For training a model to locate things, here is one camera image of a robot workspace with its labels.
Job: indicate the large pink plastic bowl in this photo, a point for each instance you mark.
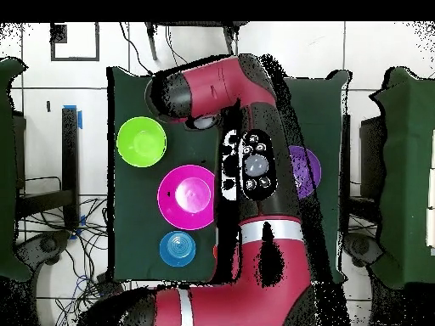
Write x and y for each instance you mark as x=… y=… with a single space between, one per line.
x=170 y=210

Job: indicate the purple plastic bowl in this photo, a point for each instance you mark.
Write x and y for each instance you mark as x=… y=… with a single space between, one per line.
x=311 y=169

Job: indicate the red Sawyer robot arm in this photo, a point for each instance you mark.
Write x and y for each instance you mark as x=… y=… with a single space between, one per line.
x=244 y=299

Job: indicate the orange plastic cup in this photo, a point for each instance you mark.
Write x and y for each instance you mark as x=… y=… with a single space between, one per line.
x=214 y=251

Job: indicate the light blue plastic bowl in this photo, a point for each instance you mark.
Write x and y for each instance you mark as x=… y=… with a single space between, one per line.
x=177 y=249

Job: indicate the dark green tablecloth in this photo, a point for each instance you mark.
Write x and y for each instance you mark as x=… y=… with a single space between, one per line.
x=136 y=203

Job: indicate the green plastic bowl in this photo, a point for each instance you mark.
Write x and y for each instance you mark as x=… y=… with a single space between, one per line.
x=141 y=142

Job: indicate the blue tape strip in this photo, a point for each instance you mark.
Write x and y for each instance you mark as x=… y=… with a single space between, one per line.
x=80 y=120

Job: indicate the black power brick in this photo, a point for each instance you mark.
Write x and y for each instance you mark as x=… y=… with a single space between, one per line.
x=107 y=285

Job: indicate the stand with metal legs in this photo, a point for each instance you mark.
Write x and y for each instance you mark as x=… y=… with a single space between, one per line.
x=152 y=42

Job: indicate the green cloth covered side table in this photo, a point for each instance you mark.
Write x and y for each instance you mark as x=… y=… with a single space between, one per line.
x=407 y=169
x=8 y=169

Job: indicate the black metal post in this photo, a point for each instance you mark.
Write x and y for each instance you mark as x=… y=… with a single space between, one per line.
x=346 y=169

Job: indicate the black metal frame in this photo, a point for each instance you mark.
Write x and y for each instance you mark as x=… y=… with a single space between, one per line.
x=69 y=152

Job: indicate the grey pedestal foot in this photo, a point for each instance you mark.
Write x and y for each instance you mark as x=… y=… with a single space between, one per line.
x=47 y=244
x=360 y=246

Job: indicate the black square floor frame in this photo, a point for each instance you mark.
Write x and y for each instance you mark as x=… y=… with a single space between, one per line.
x=74 y=59

